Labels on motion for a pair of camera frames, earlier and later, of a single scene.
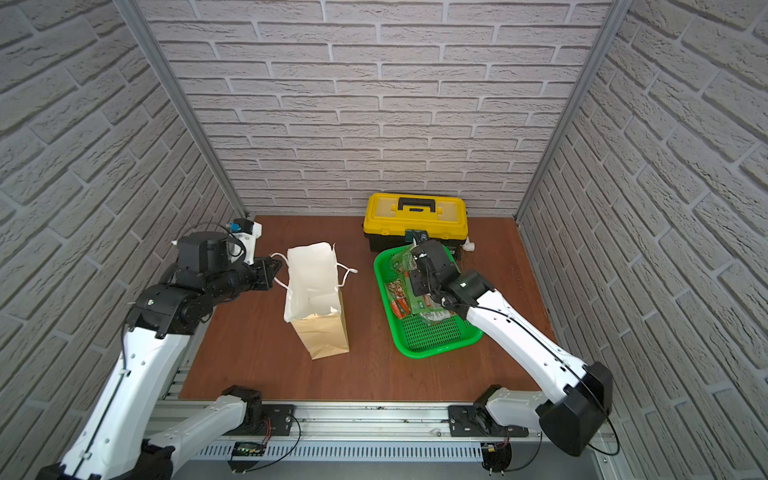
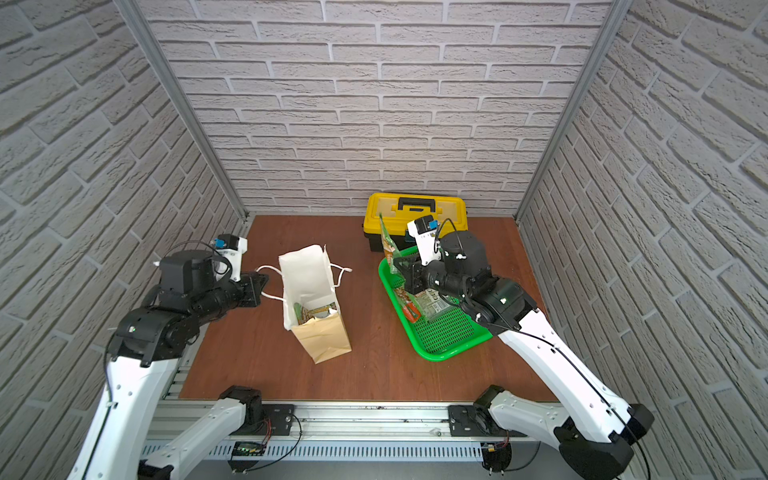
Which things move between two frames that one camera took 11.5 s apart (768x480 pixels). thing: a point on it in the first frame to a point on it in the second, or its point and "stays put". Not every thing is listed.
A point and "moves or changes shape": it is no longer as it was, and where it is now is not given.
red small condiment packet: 400,307 moves or changes shape
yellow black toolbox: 388,217 stays put
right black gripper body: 419,286 stays put
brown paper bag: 313,302 stays put
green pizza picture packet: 401,264 moves or changes shape
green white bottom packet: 434,312 stays put
